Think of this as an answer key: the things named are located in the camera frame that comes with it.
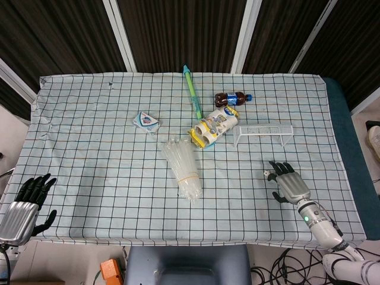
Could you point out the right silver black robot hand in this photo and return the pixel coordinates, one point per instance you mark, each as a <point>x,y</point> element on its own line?
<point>291,184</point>

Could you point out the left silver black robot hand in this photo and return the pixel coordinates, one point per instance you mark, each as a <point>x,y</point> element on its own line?
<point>18,214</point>

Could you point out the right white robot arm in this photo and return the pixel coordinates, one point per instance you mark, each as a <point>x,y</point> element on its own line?
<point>332,234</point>

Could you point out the beige shoe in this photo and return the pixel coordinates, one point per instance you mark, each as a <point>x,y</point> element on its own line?
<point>374,139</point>

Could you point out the small dark cola bottle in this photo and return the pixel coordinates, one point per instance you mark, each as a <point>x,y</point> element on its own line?
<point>232,99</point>

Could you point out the checkered white tablecloth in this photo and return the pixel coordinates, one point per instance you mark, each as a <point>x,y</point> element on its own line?
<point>118,178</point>

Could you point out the orange box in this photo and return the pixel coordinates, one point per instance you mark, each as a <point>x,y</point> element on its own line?
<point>111,269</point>

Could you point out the clear plastic cup stack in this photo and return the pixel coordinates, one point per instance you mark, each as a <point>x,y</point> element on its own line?
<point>183,169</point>

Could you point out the dark blue chair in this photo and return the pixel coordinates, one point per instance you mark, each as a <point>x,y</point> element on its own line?
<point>187,265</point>

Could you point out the green blue toy flute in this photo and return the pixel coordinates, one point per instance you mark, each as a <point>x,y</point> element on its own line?
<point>192,92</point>

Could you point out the white blue soap bar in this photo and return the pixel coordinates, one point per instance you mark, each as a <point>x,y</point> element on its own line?
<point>146,122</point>

